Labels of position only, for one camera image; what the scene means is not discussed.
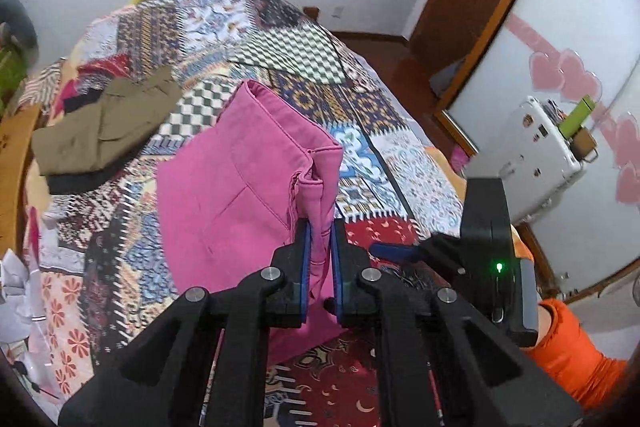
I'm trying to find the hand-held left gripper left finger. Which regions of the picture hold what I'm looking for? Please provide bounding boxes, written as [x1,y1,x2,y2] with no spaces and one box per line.
[57,218,313,427]

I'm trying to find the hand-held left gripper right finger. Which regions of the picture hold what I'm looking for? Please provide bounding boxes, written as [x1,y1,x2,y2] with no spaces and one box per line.
[330,218,586,427]

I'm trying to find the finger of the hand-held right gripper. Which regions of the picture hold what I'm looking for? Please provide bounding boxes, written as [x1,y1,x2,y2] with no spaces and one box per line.
[369,234,468,275]

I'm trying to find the pink pants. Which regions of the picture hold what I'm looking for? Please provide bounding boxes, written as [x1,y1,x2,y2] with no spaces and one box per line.
[156,79,346,348]

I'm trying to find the person's right forearm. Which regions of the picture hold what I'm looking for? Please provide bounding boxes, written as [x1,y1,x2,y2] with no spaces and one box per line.
[520,297,632,413]

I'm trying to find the olive green pants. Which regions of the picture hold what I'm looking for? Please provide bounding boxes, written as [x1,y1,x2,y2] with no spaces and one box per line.
[31,68,183,178]

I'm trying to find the white appliance with stickers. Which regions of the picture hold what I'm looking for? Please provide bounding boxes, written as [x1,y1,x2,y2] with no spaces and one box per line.
[465,97,587,218]

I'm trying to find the brown cup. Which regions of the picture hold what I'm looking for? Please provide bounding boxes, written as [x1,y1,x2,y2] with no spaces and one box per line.
[572,129,601,164]

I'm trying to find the green bottle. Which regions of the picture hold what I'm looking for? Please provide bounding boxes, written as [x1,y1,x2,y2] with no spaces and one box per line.
[559,94,598,138]

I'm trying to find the pink heart sticker strip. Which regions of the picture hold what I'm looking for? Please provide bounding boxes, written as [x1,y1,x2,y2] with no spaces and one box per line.
[505,14,640,205]

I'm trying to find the patchwork printed blanket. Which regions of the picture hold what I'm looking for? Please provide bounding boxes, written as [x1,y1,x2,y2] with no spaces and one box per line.
[20,0,481,427]

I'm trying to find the black cloth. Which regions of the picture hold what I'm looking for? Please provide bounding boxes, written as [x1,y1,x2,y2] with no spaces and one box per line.
[45,147,146,195]

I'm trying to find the red patterned cloth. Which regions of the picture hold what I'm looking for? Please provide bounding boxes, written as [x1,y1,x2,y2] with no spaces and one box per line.
[60,54,131,112]

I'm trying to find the white crumpled cloth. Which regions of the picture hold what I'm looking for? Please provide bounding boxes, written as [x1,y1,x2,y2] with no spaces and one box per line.
[0,249,36,343]

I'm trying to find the wooden table with flower cutouts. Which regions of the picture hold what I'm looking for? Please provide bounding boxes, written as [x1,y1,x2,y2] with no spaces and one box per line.
[0,104,41,253]

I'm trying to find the zigzag striped cloth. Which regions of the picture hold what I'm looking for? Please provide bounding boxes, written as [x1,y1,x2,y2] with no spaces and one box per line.
[20,62,66,108]

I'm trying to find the green patterned bag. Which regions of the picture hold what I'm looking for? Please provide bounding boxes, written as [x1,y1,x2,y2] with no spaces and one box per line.
[0,47,28,112]

